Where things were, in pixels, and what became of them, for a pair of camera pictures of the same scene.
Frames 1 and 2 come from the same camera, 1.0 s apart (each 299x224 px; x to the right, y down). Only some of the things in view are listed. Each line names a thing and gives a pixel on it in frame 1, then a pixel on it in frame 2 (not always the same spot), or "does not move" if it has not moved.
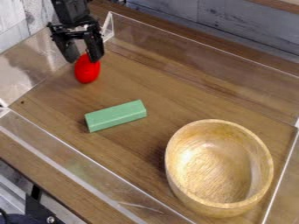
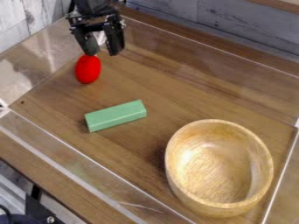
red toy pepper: [87, 69] does not move
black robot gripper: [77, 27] → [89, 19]
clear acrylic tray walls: [182, 137] does not move
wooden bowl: [219, 167] does not move
